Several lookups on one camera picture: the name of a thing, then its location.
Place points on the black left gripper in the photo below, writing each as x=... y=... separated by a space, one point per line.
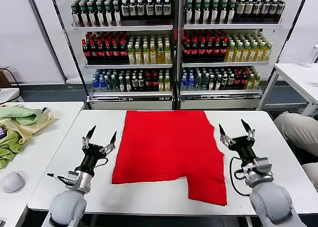
x=93 y=153

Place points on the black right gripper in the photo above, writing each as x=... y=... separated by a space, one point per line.
x=242 y=147

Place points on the red garment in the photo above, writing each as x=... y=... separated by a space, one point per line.
x=161 y=150

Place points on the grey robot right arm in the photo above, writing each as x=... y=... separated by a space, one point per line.
x=270 y=202

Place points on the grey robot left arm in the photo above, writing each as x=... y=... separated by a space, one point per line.
x=67 y=207

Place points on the grey drinks shelf unit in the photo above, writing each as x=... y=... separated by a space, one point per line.
x=218 y=104
x=131 y=104

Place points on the white metal shelf board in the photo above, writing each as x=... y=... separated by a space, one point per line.
x=131 y=94
x=129 y=66
x=218 y=93
x=223 y=64
x=124 y=28
x=233 y=26

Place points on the red cap cola bottle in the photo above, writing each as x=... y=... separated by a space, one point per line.
x=238 y=82
x=216 y=50
x=115 y=53
x=244 y=82
x=194 y=50
x=108 y=53
x=201 y=50
x=209 y=50
x=224 y=50
x=155 y=84
x=100 y=53
x=86 y=53
x=123 y=53
x=93 y=53
x=186 y=50
x=148 y=84

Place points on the dark tea bottle white label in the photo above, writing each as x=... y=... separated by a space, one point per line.
x=231 y=82
x=211 y=82
x=121 y=84
x=128 y=84
x=141 y=84
x=224 y=82
x=218 y=82
x=134 y=84

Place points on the yellow juice bottle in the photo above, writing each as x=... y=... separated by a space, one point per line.
x=251 y=82
x=167 y=84
x=153 y=55
x=168 y=55
x=137 y=55
x=145 y=55
x=257 y=82
x=253 y=53
x=161 y=84
x=267 y=53
x=261 y=53
x=231 y=53
x=161 y=55
x=238 y=53
x=246 y=53
x=131 y=55

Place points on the blue water bottle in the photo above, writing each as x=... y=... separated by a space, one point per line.
x=95 y=84
x=102 y=84
x=190 y=82
x=183 y=82

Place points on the clear green bottle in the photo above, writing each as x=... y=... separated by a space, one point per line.
x=114 y=84
x=198 y=82
x=205 y=82

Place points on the beige trousered leg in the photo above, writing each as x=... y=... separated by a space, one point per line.
x=298 y=132

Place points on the cream yellow garment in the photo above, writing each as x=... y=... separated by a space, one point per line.
x=32 y=131

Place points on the white side table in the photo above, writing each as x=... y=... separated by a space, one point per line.
x=295 y=75

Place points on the light green garment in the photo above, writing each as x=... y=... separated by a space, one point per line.
x=20 y=114

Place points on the olive green towel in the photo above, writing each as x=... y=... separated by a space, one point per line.
x=10 y=145

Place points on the grey computer mouse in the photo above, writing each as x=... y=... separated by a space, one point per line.
x=13 y=182

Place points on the small clear cup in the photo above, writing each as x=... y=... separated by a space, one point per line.
x=308 y=65

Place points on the white plastic box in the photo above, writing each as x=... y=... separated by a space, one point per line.
x=8 y=95

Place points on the brown cardboard box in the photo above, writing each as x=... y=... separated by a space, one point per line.
x=3 y=78

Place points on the grey diagonal pole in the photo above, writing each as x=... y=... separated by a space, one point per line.
x=47 y=35

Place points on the green cap tea bottle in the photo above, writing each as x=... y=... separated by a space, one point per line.
x=116 y=14
x=231 y=13
x=92 y=14
x=108 y=14
x=100 y=14
x=84 y=14
x=75 y=14
x=197 y=13
x=214 y=13
x=188 y=13
x=206 y=13
x=223 y=13

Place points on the dark bottle beige label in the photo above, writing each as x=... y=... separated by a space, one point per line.
x=280 y=9
x=239 y=9
x=257 y=9
x=265 y=9
x=273 y=9
x=248 y=9

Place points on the small dark device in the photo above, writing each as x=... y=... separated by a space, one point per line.
x=2 y=222

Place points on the dark bottle blue white label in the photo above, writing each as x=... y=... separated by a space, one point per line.
x=141 y=10
x=150 y=10
x=125 y=10
x=133 y=10
x=159 y=10
x=167 y=10

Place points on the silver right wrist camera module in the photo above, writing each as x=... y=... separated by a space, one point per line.
x=263 y=163

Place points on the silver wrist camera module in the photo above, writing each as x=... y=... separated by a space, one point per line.
x=263 y=163
x=73 y=177

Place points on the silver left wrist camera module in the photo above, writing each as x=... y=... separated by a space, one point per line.
x=73 y=177

